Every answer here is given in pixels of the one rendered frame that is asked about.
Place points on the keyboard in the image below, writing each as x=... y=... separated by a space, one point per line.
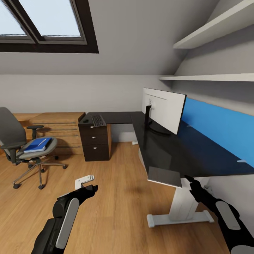
x=98 y=120

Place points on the monitor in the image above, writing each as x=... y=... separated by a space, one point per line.
x=166 y=108

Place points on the swivel chair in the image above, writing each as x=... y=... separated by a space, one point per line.
x=13 y=142

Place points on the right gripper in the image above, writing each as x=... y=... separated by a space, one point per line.
x=197 y=191

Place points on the notebook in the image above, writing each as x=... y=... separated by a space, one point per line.
x=165 y=177

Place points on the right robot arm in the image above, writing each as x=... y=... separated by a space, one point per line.
x=238 y=239

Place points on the room divider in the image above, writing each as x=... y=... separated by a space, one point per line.
x=232 y=130

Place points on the folder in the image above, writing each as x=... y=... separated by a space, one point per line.
x=38 y=145

